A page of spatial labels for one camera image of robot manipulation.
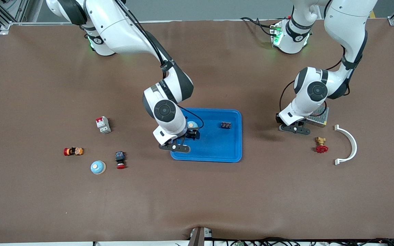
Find brown table mat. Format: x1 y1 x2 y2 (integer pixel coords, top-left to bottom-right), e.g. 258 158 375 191
0 19 394 244

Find grey metal clamp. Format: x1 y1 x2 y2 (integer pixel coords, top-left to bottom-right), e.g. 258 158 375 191
187 227 213 246

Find white curved plastic bracket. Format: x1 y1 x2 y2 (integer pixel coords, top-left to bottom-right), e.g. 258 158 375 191
334 125 357 166

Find red mushroom pushbutton black body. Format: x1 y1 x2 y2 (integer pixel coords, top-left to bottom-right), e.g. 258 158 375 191
115 151 127 169

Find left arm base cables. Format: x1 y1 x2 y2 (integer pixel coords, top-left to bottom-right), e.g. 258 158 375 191
240 16 279 37

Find white red circuit breaker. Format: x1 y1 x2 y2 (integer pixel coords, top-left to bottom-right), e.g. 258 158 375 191
95 116 111 134

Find brass valve red handwheel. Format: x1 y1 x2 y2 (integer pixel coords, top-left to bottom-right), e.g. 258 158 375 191
315 137 329 153

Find metal mesh power supply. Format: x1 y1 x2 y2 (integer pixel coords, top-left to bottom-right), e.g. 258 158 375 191
306 104 330 128

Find blue plastic tray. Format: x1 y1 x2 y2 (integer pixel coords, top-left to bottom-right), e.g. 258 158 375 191
170 108 242 163

